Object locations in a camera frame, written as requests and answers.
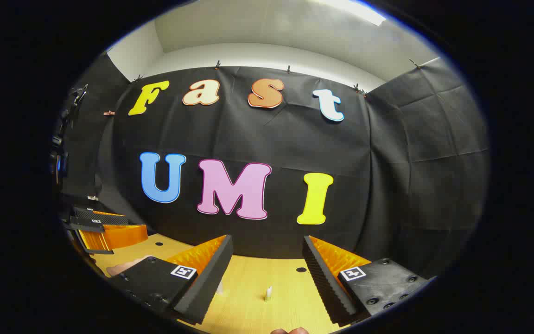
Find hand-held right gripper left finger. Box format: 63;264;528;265
108;234;234;326

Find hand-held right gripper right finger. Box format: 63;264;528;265
302;235;437;327

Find black backdrop cloth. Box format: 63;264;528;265
58;51;491;280

